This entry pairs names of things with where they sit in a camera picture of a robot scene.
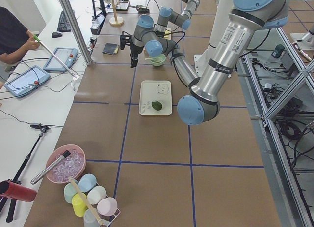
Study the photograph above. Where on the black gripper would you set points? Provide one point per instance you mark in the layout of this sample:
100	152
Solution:
134	49

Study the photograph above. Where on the red cylinder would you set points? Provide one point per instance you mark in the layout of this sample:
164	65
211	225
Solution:
13	190

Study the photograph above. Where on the black computer mouse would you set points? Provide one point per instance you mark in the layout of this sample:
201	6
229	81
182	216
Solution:
56	34

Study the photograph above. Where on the pink bowl with ice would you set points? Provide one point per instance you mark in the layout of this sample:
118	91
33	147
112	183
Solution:
72	166

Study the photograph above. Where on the mint green bowl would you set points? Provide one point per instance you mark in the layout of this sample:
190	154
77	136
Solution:
160	60

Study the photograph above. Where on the blue cup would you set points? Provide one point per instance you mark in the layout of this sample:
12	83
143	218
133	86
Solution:
87	182

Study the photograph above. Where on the green avocado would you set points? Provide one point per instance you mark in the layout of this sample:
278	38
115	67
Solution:
156	105

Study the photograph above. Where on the wooden mug tree stand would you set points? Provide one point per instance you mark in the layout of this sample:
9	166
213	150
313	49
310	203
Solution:
116	20

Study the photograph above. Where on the green cup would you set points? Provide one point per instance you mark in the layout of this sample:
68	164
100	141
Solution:
69	191

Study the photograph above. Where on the pink cup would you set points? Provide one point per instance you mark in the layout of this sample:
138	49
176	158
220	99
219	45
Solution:
107	206

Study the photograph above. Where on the metal scoop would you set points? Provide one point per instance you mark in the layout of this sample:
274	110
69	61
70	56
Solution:
140	8

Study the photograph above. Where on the yellow cup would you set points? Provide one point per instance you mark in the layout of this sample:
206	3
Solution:
78	205

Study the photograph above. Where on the blue teach pendant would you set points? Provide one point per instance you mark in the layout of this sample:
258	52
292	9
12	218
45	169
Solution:
28	81
66	55

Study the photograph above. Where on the black tray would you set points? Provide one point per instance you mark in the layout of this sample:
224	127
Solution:
122	5

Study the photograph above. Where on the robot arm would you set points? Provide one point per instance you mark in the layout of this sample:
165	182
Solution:
167	14
245	18

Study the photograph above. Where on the cream bear serving tray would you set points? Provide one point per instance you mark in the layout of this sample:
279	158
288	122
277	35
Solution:
153	90

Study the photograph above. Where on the white cup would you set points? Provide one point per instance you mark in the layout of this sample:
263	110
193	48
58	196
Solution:
96	194

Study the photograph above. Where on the person in black shirt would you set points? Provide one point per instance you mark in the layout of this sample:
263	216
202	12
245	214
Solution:
15	39

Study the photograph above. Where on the wooden stick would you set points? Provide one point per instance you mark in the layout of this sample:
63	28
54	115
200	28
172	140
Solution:
100	221

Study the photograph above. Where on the aluminium frame post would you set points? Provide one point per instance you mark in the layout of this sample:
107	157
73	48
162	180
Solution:
67	8

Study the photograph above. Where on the white rod green tip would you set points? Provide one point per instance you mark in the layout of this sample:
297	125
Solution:
72	72

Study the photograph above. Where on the black keyboard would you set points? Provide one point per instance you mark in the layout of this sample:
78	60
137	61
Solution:
63	24

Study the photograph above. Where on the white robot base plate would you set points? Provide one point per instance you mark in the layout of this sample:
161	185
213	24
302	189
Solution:
200	62

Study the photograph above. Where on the grey cup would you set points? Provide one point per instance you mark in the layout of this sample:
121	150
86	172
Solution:
89	220

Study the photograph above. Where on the near blue teach pendant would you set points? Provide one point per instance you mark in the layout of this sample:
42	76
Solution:
28	81

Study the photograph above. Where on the far blue teach pendant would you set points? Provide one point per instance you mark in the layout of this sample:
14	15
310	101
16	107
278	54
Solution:
66	55

